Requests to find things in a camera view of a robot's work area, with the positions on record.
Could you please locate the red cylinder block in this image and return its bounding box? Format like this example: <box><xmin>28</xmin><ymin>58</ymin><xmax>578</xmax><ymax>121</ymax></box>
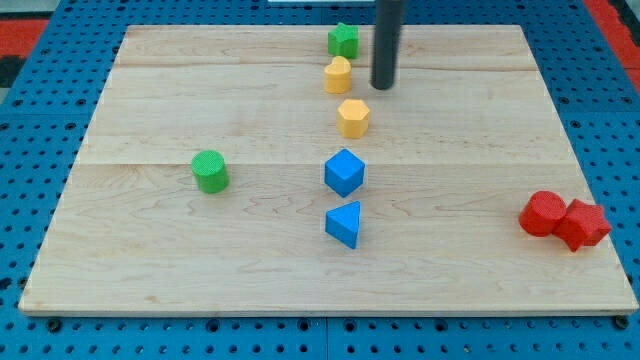
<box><xmin>518</xmin><ymin>190</ymin><xmax>567</xmax><ymax>237</ymax></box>

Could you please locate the blue cube block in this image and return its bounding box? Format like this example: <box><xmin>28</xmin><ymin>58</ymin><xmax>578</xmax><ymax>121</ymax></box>
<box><xmin>324</xmin><ymin>148</ymin><xmax>366</xmax><ymax>197</ymax></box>

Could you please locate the yellow heart block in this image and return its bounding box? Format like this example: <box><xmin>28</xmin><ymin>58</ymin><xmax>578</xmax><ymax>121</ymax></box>
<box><xmin>324</xmin><ymin>56</ymin><xmax>352</xmax><ymax>94</ymax></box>

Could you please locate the green star block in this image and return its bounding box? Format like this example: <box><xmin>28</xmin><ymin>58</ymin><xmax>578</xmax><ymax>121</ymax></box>
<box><xmin>327</xmin><ymin>22</ymin><xmax>359</xmax><ymax>59</ymax></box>

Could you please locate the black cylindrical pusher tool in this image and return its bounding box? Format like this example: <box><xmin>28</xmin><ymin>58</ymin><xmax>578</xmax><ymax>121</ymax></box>
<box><xmin>370</xmin><ymin>0</ymin><xmax>406</xmax><ymax>90</ymax></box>

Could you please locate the yellow hexagon block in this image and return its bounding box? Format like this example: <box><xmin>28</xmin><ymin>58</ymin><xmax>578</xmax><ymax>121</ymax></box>
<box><xmin>337</xmin><ymin>99</ymin><xmax>370</xmax><ymax>139</ymax></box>

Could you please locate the green cylinder block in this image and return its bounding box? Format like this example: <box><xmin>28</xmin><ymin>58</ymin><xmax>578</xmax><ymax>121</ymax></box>
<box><xmin>191</xmin><ymin>150</ymin><xmax>229</xmax><ymax>194</ymax></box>

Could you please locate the red star block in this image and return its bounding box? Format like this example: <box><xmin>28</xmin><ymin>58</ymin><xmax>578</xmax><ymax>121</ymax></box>
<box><xmin>552</xmin><ymin>199</ymin><xmax>612</xmax><ymax>252</ymax></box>

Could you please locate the blue triangle block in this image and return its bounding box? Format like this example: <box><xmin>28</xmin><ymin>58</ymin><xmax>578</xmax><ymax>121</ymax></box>
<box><xmin>325</xmin><ymin>201</ymin><xmax>361</xmax><ymax>249</ymax></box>

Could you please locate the wooden board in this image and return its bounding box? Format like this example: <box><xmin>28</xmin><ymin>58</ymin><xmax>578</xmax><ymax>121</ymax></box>
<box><xmin>19</xmin><ymin>25</ymin><xmax>638</xmax><ymax>317</ymax></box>

